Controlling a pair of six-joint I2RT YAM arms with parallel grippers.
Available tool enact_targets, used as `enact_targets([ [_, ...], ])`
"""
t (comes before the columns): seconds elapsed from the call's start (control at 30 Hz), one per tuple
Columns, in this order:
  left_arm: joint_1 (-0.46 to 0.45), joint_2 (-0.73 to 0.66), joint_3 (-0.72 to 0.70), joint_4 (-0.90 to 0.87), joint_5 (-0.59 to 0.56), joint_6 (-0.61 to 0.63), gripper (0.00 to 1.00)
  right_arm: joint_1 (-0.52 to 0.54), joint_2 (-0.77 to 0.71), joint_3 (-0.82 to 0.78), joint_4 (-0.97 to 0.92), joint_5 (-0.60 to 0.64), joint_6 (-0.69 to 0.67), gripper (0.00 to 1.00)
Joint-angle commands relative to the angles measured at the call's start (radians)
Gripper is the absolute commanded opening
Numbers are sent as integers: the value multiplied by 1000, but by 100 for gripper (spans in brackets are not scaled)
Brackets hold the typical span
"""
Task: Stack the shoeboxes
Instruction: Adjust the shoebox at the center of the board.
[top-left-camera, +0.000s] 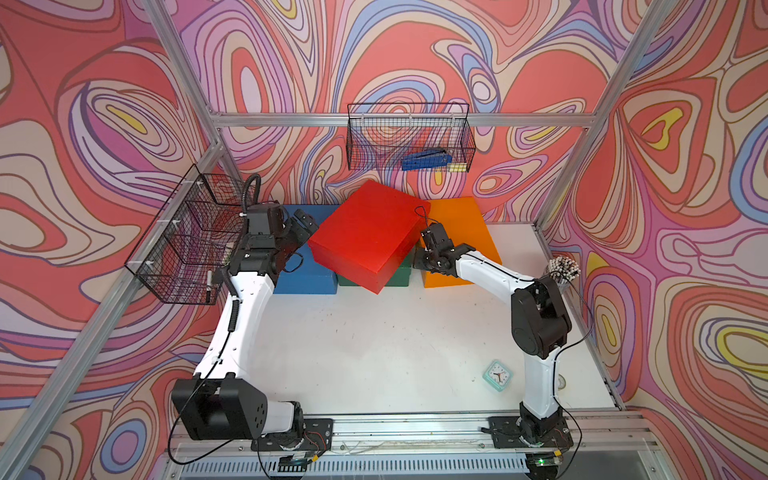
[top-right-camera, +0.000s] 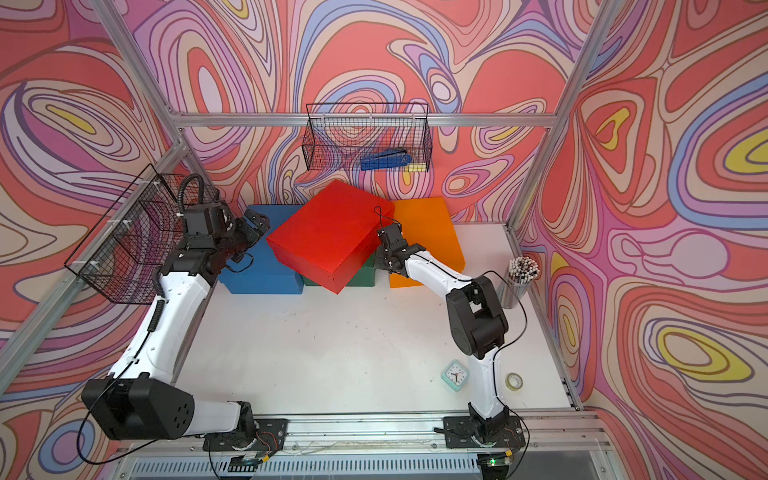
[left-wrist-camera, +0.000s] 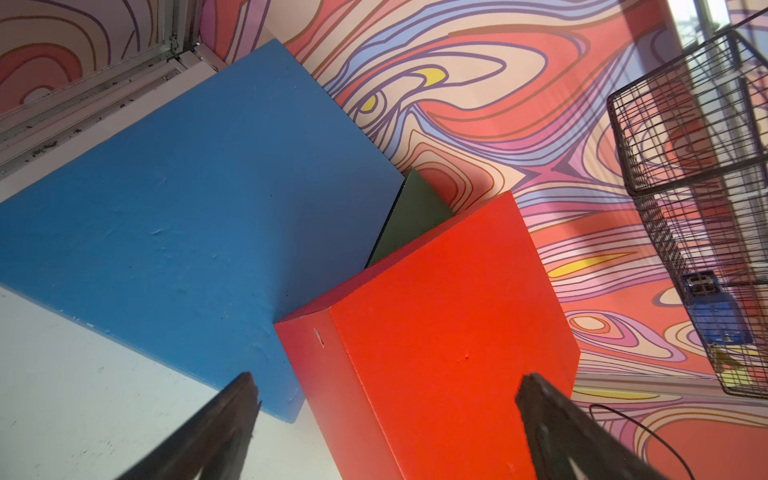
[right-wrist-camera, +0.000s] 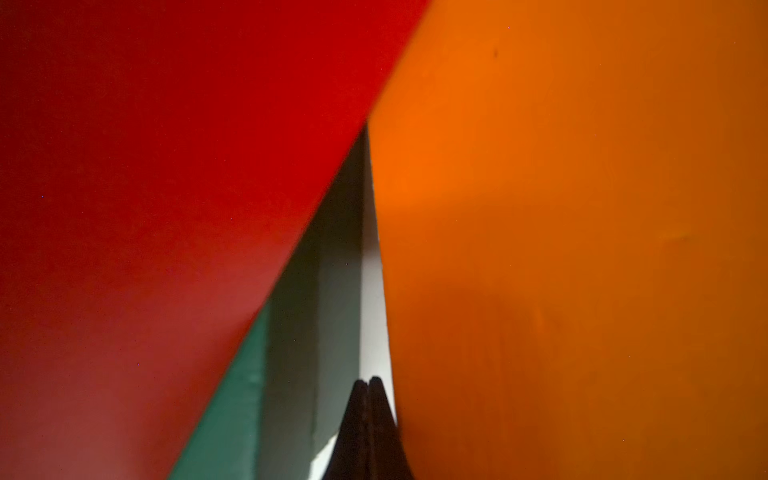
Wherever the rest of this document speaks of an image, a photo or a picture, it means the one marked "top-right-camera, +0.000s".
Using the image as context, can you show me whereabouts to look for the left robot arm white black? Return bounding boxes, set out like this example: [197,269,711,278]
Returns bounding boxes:
[81,174,270,451]

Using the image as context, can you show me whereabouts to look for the aluminium horizontal back bar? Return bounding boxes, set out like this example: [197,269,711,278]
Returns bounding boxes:
[171,113,556,127]

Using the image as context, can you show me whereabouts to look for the blue stapler in basket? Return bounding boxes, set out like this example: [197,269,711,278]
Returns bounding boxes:
[359,149,413,171]

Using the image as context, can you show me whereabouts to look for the yellow item in back basket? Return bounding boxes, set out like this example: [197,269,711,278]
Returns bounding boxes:
[403,163,427,173]

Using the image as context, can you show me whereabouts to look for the aluminium frame post right corner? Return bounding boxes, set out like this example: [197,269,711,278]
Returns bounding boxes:
[506,0,625,233]

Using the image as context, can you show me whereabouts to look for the aluminium frame post corner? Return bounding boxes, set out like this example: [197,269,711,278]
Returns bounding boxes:
[506,0,625,233]
[91,1,214,186]

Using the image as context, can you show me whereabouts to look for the red shoebox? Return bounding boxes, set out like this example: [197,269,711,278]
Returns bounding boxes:
[267,180,395,294]

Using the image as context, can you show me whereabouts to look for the aluminium frame post left corner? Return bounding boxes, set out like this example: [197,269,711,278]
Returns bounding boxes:
[91,1,214,186]

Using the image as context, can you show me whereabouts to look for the blue shoebox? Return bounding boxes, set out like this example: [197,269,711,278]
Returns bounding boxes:
[218,205,304,295]

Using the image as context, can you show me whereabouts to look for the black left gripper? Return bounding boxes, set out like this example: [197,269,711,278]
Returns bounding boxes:
[213,208,268,264]

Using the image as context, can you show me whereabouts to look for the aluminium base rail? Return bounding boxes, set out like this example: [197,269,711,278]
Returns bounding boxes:
[107,410,628,479]

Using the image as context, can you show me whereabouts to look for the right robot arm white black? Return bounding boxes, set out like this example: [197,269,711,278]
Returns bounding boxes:
[375,222,526,452]

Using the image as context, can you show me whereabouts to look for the orange shoebox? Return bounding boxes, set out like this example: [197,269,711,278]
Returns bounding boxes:
[393,197,466,273]

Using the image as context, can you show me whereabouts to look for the black wire basket wall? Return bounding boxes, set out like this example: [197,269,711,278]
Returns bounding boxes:
[302,101,433,173]
[64,166,221,305]

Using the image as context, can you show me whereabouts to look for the small teal alarm clock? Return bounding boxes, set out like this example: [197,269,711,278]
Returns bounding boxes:
[441,360,470,392]

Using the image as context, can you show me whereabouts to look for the black wire basket back wall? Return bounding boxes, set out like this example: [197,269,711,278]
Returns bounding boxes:
[302,101,433,173]

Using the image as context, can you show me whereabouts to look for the metal cup of pencils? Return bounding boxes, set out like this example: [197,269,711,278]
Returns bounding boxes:
[497,256,541,309]

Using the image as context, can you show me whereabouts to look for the roll of clear tape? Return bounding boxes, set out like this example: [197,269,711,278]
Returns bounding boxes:
[505,372,524,391]

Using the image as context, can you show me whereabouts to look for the black wire basket left wall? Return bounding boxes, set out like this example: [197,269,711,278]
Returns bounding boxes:
[64,166,221,305]

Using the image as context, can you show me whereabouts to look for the green shoebox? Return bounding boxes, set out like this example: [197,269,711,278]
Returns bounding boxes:
[301,254,376,292]

